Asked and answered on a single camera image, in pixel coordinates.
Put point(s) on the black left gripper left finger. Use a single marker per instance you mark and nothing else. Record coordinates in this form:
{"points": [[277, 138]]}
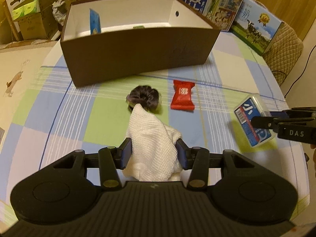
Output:
{"points": [[111, 159]]}

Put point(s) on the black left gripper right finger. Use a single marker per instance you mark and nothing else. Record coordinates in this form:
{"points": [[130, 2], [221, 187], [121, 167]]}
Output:
{"points": [[195, 159]]}

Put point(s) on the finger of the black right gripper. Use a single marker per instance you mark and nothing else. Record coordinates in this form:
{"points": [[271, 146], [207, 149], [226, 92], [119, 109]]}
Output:
{"points": [[267, 123], [279, 114]]}

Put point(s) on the blue clear plastic case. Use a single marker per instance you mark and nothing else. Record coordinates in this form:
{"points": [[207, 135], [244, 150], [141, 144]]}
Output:
{"points": [[251, 113]]}

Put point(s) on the white knitted towel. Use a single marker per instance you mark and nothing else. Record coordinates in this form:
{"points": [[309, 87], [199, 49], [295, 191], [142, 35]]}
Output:
{"points": [[154, 155]]}

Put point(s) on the person's right hand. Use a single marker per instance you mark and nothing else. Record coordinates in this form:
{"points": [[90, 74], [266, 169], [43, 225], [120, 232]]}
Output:
{"points": [[313, 147]]}

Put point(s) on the quilted beige chair cushion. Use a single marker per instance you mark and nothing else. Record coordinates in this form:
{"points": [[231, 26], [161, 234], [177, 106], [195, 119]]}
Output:
{"points": [[283, 53]]}

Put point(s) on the red candy wrapper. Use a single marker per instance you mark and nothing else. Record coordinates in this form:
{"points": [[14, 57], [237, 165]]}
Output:
{"points": [[182, 99]]}

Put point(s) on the dark velvet hair scrunchie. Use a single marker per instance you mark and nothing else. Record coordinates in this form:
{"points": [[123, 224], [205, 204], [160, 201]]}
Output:
{"points": [[149, 98]]}

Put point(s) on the checkered bed sheet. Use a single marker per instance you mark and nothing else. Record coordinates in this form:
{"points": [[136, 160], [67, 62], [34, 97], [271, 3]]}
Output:
{"points": [[54, 117]]}

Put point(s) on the light blue milk carton box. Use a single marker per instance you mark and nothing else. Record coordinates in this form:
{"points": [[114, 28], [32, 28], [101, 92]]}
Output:
{"points": [[256, 26]]}

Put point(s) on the brown cardboard storage box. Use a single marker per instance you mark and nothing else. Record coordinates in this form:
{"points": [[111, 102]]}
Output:
{"points": [[175, 35]]}

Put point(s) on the cream bedding with dog print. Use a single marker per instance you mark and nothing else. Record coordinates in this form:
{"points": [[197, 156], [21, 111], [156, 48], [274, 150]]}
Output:
{"points": [[18, 68]]}

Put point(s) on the green small box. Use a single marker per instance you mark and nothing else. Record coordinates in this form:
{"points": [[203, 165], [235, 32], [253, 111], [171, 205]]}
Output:
{"points": [[139, 27]]}

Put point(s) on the blue sachet packet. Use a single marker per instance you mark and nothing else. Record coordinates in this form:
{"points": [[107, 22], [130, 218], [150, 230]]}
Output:
{"points": [[94, 22]]}

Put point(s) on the crumpled grey plastic bag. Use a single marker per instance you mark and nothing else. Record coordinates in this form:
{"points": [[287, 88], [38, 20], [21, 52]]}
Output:
{"points": [[60, 9]]}

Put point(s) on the cardboard box with tissue packs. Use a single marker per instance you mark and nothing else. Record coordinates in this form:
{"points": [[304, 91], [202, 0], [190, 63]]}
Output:
{"points": [[31, 19]]}

